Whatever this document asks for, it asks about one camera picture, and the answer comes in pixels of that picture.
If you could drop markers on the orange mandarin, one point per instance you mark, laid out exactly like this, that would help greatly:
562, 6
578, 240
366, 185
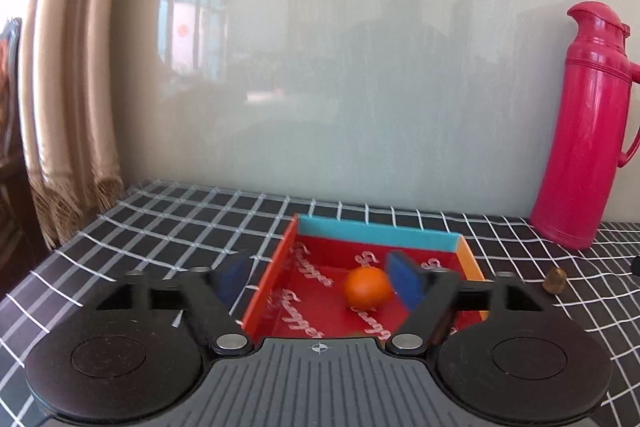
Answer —
365, 287

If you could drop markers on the small dark wrinkled fruit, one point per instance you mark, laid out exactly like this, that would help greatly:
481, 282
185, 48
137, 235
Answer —
555, 282

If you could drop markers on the colourful cardboard box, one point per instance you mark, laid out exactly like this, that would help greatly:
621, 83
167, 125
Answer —
310, 277

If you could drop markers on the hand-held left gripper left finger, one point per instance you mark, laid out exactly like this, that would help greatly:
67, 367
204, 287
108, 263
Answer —
232, 277

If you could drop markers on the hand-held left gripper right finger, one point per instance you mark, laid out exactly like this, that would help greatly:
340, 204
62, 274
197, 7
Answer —
405, 279

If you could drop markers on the black white checked tablecloth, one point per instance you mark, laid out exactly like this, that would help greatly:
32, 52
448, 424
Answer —
175, 217

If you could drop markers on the beige lace curtain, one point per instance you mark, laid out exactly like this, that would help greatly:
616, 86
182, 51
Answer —
65, 107

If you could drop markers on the pink thermos jug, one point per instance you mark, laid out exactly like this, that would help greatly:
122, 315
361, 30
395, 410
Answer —
580, 132

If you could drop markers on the wooden chair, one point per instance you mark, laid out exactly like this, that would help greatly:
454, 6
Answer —
10, 207

